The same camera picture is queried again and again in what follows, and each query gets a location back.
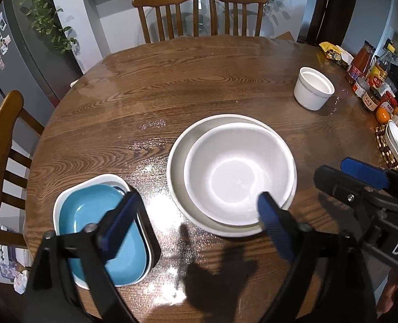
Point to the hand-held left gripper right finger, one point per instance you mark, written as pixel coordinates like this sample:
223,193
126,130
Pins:
273,222

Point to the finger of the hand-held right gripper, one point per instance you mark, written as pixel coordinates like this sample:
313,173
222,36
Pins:
333,181
364,173

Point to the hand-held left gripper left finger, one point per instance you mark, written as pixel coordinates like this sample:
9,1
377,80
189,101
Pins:
121,218

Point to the blue rectangular plate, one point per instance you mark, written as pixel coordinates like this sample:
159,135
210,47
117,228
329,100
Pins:
81,208

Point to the white rectangular plate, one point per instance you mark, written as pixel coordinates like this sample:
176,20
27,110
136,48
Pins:
84,180

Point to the white bowl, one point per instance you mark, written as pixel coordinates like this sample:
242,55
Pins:
232,161

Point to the large white round plate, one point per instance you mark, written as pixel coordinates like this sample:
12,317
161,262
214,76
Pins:
177,161

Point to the wooden bead trivet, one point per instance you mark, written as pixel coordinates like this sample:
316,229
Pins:
382,144

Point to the orange fruit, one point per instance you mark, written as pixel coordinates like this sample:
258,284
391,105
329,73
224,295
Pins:
383,115

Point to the dark jar with red label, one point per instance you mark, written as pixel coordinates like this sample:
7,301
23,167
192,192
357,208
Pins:
371,101

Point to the red capped jar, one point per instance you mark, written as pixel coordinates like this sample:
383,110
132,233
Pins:
389,102

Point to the small jar with white label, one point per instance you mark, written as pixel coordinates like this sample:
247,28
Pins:
360,87

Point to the small white ramekin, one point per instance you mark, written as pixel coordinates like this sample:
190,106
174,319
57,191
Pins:
310,97

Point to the red sauce bottle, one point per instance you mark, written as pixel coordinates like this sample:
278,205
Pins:
360,64

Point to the patterned white cloth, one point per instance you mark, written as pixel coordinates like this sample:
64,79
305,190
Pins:
10,269

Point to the yellow snack bag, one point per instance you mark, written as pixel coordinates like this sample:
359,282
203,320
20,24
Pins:
330,48

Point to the grey refrigerator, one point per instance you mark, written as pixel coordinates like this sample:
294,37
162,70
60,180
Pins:
27,60

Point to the dark wooden door frame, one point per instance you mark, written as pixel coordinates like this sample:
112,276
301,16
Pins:
333,6

